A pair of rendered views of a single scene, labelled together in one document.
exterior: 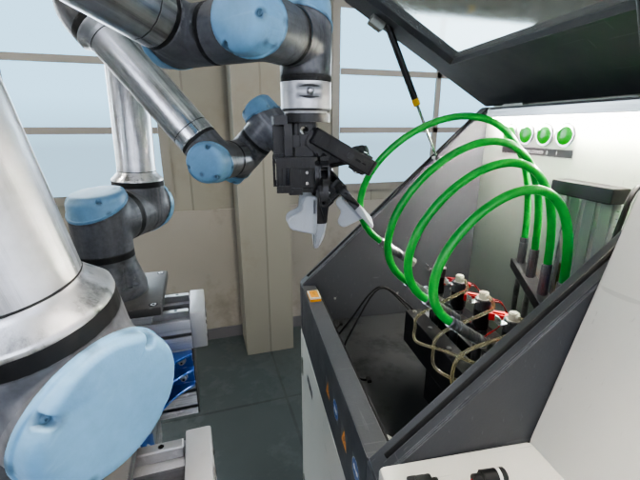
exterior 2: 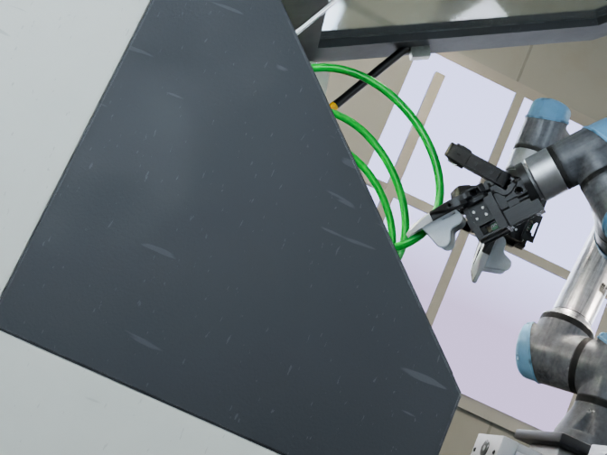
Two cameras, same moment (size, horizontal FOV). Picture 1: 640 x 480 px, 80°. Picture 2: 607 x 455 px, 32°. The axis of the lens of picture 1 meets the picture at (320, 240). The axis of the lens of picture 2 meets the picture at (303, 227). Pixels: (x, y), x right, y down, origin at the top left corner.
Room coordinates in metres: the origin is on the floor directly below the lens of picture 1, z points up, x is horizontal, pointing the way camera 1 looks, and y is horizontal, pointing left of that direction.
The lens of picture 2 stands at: (2.42, 0.06, 0.77)
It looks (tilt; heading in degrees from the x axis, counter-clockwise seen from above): 13 degrees up; 192
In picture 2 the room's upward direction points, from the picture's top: 24 degrees clockwise
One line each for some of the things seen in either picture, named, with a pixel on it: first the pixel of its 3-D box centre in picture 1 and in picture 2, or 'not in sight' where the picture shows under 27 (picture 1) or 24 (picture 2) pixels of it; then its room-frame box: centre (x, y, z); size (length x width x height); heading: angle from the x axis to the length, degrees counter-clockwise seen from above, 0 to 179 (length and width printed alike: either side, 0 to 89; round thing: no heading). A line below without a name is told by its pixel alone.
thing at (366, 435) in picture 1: (332, 371); not in sight; (0.73, -0.03, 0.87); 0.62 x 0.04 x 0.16; 11
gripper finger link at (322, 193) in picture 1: (320, 195); not in sight; (0.59, 0.00, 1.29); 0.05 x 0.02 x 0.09; 11
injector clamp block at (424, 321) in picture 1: (459, 378); not in sight; (0.66, -0.28, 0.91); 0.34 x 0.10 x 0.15; 11
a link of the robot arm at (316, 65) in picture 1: (304, 40); (543, 132); (0.60, 0.02, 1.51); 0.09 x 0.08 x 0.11; 152
